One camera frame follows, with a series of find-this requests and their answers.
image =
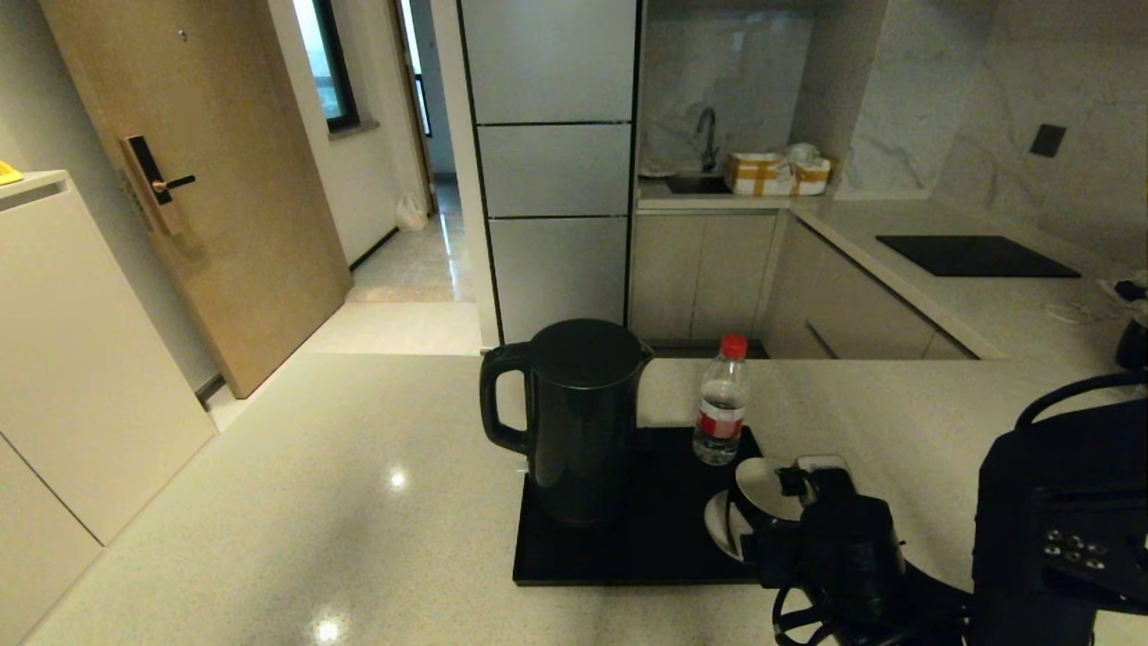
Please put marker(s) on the black induction cooktop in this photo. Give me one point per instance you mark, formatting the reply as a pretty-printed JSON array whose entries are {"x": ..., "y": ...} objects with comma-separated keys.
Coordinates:
[{"x": 975, "y": 256}]

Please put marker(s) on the black cup white inside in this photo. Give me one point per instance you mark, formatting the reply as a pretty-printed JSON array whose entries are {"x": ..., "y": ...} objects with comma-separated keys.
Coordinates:
[{"x": 760, "y": 489}]

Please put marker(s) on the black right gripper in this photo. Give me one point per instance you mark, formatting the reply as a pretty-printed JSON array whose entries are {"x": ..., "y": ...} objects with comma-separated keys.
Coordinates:
[{"x": 767, "y": 556}]

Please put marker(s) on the small black gadget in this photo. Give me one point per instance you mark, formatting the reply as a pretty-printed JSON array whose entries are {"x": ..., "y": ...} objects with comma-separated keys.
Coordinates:
[{"x": 1132, "y": 290}]

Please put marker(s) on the tall grey refrigerator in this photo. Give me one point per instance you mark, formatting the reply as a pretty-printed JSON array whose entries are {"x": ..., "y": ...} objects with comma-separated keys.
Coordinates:
[{"x": 556, "y": 169}]

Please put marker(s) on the kitchen sink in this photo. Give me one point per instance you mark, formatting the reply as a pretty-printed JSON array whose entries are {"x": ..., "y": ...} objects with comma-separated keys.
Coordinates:
[{"x": 695, "y": 184}]

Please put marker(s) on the clear bottle red cap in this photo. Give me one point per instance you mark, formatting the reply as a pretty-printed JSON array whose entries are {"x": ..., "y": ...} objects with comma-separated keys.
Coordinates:
[{"x": 722, "y": 422}]

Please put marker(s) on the light wooden door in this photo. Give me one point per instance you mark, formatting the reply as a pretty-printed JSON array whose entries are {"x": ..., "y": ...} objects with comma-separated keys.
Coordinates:
[{"x": 233, "y": 222}]

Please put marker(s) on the dark wall socket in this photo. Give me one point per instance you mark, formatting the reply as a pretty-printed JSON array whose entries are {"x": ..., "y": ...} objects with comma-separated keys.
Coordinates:
[{"x": 1047, "y": 140}]

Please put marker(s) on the black rectangular tray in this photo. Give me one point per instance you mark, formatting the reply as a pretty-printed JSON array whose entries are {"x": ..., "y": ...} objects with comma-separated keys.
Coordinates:
[{"x": 628, "y": 547}]

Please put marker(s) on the yellow checked cloth box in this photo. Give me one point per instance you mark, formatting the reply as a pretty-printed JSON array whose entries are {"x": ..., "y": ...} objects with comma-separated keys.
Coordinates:
[
  {"x": 812, "y": 175},
  {"x": 753, "y": 175}
]

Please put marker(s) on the white saucer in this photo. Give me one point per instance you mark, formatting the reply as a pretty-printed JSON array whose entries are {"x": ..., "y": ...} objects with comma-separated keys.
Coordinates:
[{"x": 717, "y": 525}]

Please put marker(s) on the dark-framed window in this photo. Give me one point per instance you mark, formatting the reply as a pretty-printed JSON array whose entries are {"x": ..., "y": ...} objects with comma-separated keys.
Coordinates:
[{"x": 334, "y": 61}]

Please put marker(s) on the white side cabinet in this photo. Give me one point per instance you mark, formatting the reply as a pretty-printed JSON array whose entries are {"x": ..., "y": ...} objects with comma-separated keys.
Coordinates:
[{"x": 81, "y": 359}]

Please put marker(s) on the white plastic bag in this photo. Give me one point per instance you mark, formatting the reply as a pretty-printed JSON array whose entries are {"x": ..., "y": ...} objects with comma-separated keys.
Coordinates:
[{"x": 412, "y": 213}]

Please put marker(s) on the black electric kettle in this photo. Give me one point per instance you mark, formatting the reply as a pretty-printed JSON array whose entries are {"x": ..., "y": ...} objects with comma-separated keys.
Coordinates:
[{"x": 578, "y": 420}]

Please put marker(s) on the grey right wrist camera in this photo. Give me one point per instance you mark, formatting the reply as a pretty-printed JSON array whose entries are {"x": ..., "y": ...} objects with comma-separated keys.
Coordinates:
[{"x": 822, "y": 463}]

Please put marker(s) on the dark blue jar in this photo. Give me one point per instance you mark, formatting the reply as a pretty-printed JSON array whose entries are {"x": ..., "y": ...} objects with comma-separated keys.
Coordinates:
[{"x": 1135, "y": 345}]

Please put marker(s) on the beige kitchen base cabinets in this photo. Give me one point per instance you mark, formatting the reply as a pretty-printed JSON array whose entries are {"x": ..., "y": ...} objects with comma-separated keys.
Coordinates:
[{"x": 700, "y": 276}]

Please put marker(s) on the dark kitchen faucet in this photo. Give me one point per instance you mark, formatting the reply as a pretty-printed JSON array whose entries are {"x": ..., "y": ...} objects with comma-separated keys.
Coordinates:
[{"x": 711, "y": 145}]

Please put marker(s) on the small yellow object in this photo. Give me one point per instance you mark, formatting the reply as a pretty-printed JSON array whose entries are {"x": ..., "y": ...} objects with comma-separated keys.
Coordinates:
[{"x": 7, "y": 172}]

